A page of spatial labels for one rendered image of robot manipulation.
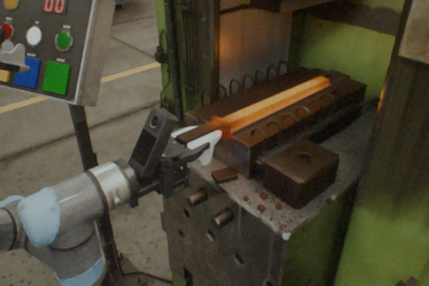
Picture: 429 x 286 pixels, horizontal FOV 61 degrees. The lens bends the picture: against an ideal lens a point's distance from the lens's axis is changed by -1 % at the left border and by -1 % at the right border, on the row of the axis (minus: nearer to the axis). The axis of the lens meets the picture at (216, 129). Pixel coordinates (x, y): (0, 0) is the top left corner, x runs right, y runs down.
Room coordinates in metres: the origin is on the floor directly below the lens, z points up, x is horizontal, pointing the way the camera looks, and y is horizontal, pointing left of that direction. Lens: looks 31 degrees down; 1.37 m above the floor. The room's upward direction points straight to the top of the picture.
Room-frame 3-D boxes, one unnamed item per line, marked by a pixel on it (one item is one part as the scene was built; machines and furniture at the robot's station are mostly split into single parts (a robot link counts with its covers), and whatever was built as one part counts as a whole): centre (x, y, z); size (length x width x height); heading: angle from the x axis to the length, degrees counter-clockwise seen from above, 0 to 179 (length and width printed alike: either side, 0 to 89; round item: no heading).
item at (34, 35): (0.93, 0.47, 1.09); 0.05 x 0.03 x 0.04; 41
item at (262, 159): (0.67, -0.20, 0.95); 0.34 x 0.03 x 0.03; 131
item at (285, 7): (0.79, -0.20, 1.24); 0.30 x 0.07 x 0.06; 131
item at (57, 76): (0.85, 0.40, 1.01); 0.07 x 0.05 x 0.07; 66
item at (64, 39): (0.89, 0.38, 1.09); 0.05 x 0.03 x 0.04; 41
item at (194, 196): (0.56, 0.04, 0.87); 0.04 x 0.03 x 0.03; 131
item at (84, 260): (0.42, 0.24, 0.89); 0.11 x 0.08 x 0.11; 59
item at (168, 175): (0.51, 0.11, 0.98); 0.12 x 0.08 x 0.09; 131
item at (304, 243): (0.75, -0.20, 0.69); 0.56 x 0.38 x 0.45; 131
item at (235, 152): (0.78, -0.15, 0.96); 0.42 x 0.20 x 0.09; 131
